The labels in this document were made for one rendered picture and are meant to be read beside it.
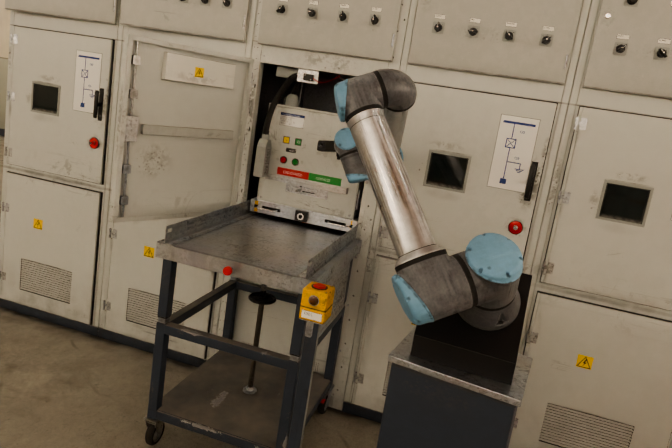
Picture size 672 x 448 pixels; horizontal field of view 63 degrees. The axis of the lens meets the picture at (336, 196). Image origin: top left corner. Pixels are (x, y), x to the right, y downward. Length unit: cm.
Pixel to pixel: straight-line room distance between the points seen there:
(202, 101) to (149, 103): 26
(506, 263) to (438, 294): 19
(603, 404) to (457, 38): 164
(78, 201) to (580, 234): 245
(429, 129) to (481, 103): 24
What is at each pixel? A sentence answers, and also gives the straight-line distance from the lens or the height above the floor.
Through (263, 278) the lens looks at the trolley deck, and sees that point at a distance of 195.
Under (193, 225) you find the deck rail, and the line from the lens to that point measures 225.
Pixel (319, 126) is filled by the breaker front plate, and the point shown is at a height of 132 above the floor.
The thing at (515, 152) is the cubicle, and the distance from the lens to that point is 238.
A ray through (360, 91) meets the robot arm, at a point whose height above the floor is 149.
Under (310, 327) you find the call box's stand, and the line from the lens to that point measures 170.
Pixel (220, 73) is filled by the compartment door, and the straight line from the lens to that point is 253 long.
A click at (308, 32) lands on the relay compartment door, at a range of 254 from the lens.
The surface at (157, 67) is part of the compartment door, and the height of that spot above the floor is 147.
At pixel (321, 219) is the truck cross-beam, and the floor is 90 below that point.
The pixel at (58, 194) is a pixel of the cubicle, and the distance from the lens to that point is 327.
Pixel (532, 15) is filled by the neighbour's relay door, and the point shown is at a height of 190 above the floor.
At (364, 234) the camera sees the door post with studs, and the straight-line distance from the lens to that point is 251.
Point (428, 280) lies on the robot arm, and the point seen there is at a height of 103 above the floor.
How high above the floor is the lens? 146
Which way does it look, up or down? 10 degrees down
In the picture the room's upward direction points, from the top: 9 degrees clockwise
